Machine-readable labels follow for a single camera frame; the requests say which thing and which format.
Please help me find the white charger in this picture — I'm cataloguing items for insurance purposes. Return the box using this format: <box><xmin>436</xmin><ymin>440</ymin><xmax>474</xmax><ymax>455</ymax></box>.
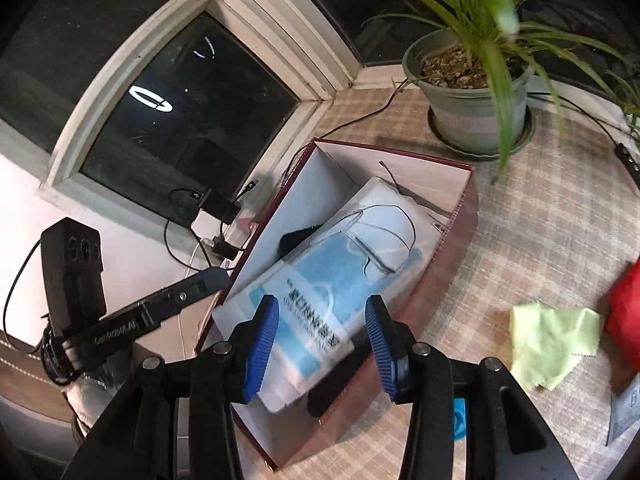
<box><xmin>191</xmin><ymin>210</ymin><xmax>227</xmax><ymax>236</ymax></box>

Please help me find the white face mask packet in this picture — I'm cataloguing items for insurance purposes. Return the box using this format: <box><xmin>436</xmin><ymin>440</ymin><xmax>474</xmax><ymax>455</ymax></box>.
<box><xmin>606</xmin><ymin>375</ymin><xmax>640</xmax><ymax>448</ymax></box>

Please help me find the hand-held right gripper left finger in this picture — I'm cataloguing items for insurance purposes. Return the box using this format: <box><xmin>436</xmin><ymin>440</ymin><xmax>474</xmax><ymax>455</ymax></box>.
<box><xmin>62</xmin><ymin>294</ymin><xmax>281</xmax><ymax>480</ymax></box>

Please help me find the light green cleaning cloth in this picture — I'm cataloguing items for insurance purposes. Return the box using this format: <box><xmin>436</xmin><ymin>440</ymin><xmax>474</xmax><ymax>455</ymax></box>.
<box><xmin>509</xmin><ymin>302</ymin><xmax>605</xmax><ymax>392</ymax></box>

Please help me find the white window frame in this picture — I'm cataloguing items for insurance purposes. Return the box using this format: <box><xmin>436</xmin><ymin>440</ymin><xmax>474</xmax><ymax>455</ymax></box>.
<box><xmin>40</xmin><ymin>0</ymin><xmax>371</xmax><ymax>201</ymax></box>

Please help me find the black knit glove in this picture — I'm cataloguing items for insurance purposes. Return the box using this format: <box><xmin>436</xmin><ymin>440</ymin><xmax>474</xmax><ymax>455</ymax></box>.
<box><xmin>277</xmin><ymin>225</ymin><xmax>326</xmax><ymax>257</ymax></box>

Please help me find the green spider plant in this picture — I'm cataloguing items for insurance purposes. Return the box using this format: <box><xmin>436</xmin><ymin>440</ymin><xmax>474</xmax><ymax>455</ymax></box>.
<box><xmin>352</xmin><ymin>0</ymin><xmax>640</xmax><ymax>186</ymax></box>

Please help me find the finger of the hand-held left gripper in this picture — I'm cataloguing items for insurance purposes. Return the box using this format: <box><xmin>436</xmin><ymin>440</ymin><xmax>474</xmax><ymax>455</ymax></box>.
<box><xmin>149</xmin><ymin>266</ymin><xmax>231</xmax><ymax>322</ymax></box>

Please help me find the red fabric pouch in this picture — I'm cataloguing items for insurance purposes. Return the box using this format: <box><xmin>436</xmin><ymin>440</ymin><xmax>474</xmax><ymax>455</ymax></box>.
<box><xmin>604</xmin><ymin>255</ymin><xmax>640</xmax><ymax>356</ymax></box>

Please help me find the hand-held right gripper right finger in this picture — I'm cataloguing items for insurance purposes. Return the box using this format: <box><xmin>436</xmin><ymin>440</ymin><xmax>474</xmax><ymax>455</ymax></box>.
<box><xmin>364</xmin><ymin>294</ymin><xmax>581</xmax><ymax>480</ymax></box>

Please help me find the dark red cardboard box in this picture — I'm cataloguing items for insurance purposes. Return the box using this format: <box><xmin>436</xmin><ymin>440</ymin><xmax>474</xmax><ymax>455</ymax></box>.
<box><xmin>194</xmin><ymin>137</ymin><xmax>480</xmax><ymax>472</ymax></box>

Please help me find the grey pot saucer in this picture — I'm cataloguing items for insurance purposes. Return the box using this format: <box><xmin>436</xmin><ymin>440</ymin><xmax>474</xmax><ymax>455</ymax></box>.
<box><xmin>427</xmin><ymin>107</ymin><xmax>535</xmax><ymax>162</ymax></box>

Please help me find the black power adapter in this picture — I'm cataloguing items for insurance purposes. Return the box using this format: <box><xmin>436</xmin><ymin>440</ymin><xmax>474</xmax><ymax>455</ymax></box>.
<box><xmin>199</xmin><ymin>189</ymin><xmax>242</xmax><ymax>223</ymax></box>

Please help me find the black power cable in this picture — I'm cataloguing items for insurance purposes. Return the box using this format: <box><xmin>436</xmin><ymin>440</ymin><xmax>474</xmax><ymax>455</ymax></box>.
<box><xmin>527</xmin><ymin>91</ymin><xmax>622</xmax><ymax>147</ymax></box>

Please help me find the blue face mask packet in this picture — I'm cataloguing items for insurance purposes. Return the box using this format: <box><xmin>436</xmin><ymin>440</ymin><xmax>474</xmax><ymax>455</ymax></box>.
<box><xmin>211</xmin><ymin>176</ymin><xmax>453</xmax><ymax>413</ymax></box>

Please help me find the grey plant pot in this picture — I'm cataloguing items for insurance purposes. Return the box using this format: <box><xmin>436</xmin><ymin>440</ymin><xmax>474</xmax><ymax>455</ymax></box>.
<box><xmin>402</xmin><ymin>30</ymin><xmax>535</xmax><ymax>153</ymax></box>

